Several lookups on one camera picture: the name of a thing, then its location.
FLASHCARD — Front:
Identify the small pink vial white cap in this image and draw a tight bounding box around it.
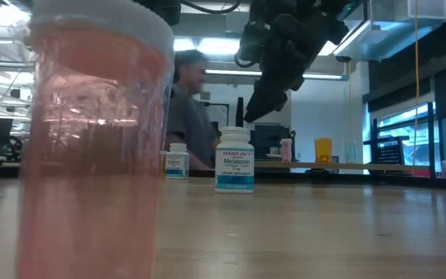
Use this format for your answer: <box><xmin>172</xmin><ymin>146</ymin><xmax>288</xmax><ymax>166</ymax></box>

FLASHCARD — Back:
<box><xmin>13</xmin><ymin>0</ymin><xmax>176</xmax><ymax>279</ymax></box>
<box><xmin>280</xmin><ymin>138</ymin><xmax>293</xmax><ymax>163</ymax></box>

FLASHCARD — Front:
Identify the yellow hanging cord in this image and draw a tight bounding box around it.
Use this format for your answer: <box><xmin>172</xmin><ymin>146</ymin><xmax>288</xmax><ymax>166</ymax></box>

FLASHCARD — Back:
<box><xmin>413</xmin><ymin>0</ymin><xmax>420</xmax><ymax>167</ymax></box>

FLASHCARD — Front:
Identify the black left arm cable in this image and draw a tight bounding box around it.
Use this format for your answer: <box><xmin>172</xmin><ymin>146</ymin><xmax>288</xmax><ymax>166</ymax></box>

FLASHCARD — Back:
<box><xmin>179</xmin><ymin>0</ymin><xmax>244</xmax><ymax>16</ymax></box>

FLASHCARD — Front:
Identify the person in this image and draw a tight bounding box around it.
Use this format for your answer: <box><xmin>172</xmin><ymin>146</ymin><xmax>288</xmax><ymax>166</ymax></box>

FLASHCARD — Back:
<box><xmin>164</xmin><ymin>49</ymin><xmax>226</xmax><ymax>171</ymax></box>

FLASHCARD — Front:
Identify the grey ceiling box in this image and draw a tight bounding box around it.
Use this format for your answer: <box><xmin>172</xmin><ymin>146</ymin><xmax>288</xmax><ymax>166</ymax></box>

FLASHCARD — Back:
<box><xmin>225</xmin><ymin>11</ymin><xmax>247</xmax><ymax>36</ymax></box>

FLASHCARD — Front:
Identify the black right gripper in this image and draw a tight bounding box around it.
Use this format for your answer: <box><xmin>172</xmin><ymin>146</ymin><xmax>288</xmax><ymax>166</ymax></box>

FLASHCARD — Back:
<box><xmin>238</xmin><ymin>0</ymin><xmax>348</xmax><ymax>124</ymax></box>

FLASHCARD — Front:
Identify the white melatonin supplement bottle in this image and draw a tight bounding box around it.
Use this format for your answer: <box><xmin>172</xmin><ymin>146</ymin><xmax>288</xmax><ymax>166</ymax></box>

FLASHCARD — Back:
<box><xmin>164</xmin><ymin>143</ymin><xmax>190</xmax><ymax>180</ymax></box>
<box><xmin>214</xmin><ymin>126</ymin><xmax>256</xmax><ymax>194</ymax></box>

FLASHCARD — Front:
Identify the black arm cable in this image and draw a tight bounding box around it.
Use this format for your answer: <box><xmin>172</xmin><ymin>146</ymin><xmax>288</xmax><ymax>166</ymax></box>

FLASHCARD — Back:
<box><xmin>179</xmin><ymin>0</ymin><xmax>244</xmax><ymax>16</ymax></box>
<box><xmin>233</xmin><ymin>21</ymin><xmax>261</xmax><ymax>70</ymax></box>

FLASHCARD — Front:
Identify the black background gantry frame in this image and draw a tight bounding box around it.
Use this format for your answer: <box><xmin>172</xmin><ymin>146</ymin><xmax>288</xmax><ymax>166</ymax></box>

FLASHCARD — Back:
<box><xmin>201</xmin><ymin>101</ymin><xmax>231</xmax><ymax>129</ymax></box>

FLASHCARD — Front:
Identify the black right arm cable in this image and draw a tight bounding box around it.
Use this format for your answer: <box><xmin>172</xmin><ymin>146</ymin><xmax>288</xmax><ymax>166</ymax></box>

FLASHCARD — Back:
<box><xmin>233</xmin><ymin>21</ymin><xmax>261</xmax><ymax>70</ymax></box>

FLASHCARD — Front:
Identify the long ceiling light strip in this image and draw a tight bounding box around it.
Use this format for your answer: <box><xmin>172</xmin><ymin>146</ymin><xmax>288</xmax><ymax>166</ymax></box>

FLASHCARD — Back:
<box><xmin>205</xmin><ymin>68</ymin><xmax>262</xmax><ymax>78</ymax></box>
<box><xmin>302</xmin><ymin>72</ymin><xmax>344</xmax><ymax>81</ymax></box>

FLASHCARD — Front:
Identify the wooden shelf black frame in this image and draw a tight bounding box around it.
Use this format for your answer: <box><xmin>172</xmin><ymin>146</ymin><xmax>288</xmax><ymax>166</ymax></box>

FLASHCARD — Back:
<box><xmin>235</xmin><ymin>96</ymin><xmax>437</xmax><ymax>184</ymax></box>

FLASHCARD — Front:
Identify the black background monitor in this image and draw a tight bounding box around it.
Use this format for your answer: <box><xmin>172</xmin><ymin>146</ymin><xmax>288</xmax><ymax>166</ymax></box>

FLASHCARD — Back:
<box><xmin>253</xmin><ymin>123</ymin><xmax>292</xmax><ymax>160</ymax></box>

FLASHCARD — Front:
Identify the black mesh panel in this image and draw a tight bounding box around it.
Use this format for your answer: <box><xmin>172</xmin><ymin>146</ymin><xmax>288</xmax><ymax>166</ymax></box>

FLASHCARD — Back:
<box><xmin>373</xmin><ymin>135</ymin><xmax>410</xmax><ymax>166</ymax></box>

